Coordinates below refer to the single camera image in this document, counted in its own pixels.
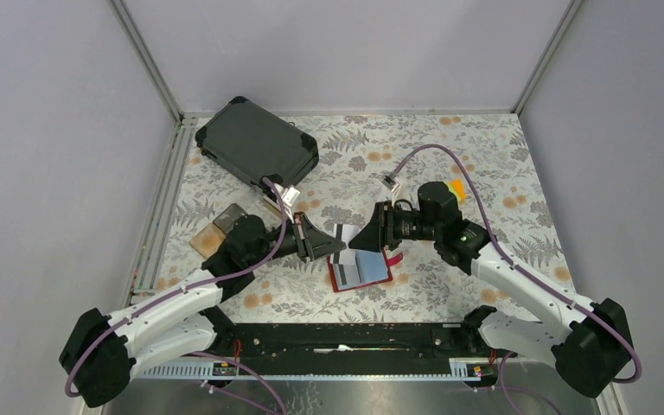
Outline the wooden block base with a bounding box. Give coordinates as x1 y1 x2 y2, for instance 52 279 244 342
189 223 226 259

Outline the floral patterned table mat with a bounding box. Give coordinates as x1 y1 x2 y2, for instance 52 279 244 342
142 114 573 322

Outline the red leather card holder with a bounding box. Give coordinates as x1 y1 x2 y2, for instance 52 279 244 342
327 250 404 292

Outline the white credit card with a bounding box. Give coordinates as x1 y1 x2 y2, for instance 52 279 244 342
331 264 361 291
330 224 361 265

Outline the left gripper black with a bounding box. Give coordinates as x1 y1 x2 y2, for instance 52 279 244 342
246 212 346 267

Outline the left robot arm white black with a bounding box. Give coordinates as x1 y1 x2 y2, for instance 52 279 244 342
59 212 347 408

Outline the dark grey hard case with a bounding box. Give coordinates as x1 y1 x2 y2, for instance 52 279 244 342
195 96 320 195

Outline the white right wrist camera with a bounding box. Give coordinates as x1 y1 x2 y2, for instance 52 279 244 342
381 174 401 194

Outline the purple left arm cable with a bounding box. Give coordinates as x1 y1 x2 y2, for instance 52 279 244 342
63 176 291 399

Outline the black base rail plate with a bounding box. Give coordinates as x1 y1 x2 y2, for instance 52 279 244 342
206 322 506 379

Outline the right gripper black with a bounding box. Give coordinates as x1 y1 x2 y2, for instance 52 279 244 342
348 201 441 252

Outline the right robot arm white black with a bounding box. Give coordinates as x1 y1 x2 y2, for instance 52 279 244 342
348 182 634 398

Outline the clear acrylic card organizer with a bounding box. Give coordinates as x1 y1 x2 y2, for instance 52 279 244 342
212 188 280 234

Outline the orange green sticky note block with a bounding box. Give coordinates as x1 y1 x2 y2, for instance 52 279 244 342
446 179 467 204

